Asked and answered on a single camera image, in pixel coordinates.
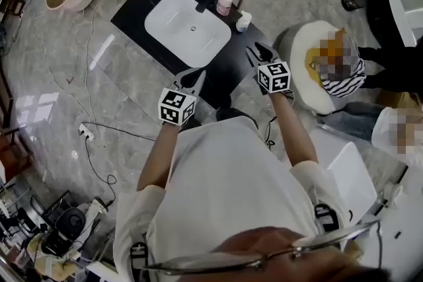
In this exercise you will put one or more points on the white round lounge chair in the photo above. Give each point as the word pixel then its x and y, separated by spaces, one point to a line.
pixel 304 36

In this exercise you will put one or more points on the white ceramic basin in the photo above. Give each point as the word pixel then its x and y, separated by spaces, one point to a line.
pixel 350 175

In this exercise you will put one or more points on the pink soap bottle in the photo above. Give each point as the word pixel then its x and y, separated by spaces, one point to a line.
pixel 224 3

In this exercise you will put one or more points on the person's left forearm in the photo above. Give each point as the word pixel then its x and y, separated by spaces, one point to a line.
pixel 157 158

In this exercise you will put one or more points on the black cabinet white top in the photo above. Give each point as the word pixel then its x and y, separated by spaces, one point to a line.
pixel 396 13

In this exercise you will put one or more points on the person's metal eyeglasses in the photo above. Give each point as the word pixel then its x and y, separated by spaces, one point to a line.
pixel 257 262

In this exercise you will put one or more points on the yellow cloth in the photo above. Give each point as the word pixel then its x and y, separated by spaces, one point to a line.
pixel 310 62

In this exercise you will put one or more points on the person's white shirt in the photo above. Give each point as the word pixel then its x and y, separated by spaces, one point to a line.
pixel 228 188

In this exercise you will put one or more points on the person's right leg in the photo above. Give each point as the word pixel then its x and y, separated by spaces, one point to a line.
pixel 236 115

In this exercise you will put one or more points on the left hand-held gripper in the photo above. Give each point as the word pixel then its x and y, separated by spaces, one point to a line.
pixel 176 107

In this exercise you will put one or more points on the person's face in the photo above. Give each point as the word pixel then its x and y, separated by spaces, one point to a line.
pixel 317 264

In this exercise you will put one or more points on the person's right forearm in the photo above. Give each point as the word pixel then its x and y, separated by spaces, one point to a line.
pixel 294 135

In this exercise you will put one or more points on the black vanity cabinet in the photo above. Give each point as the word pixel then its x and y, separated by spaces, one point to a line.
pixel 231 62

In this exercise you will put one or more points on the white bathroom fixture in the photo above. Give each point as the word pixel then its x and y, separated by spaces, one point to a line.
pixel 403 224

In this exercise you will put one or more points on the cardboard box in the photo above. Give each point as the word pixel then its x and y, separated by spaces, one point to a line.
pixel 396 99

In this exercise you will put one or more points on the orange cushion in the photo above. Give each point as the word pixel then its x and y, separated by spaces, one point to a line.
pixel 333 43

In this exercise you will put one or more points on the white power strip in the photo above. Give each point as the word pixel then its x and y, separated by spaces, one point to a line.
pixel 87 131

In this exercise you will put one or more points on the white spray bottle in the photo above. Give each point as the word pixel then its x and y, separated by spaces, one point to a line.
pixel 243 22

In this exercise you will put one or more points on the black white striped bag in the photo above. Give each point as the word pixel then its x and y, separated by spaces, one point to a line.
pixel 347 82

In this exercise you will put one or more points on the black mesh waste basket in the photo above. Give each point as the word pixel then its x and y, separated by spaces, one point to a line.
pixel 353 1

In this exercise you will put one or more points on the white rectangular sink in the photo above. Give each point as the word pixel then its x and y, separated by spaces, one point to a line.
pixel 185 26

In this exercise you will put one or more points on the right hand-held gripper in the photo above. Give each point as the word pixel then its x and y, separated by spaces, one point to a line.
pixel 274 77

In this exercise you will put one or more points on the small white floor disc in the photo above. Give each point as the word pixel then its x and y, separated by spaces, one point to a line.
pixel 74 155

